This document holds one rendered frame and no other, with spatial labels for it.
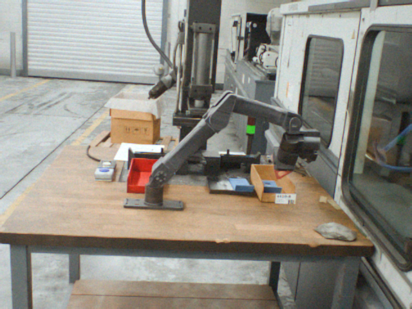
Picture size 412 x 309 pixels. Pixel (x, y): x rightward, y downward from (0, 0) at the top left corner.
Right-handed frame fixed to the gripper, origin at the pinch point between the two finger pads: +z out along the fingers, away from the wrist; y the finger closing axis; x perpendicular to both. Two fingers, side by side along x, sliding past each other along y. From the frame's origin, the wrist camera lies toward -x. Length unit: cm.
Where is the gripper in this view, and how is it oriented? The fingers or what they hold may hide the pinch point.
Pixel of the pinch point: (278, 174)
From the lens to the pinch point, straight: 180.0
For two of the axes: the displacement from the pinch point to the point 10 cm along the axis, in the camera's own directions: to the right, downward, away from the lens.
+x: -9.9, -0.6, -0.8
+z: -1.0, 6.7, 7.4
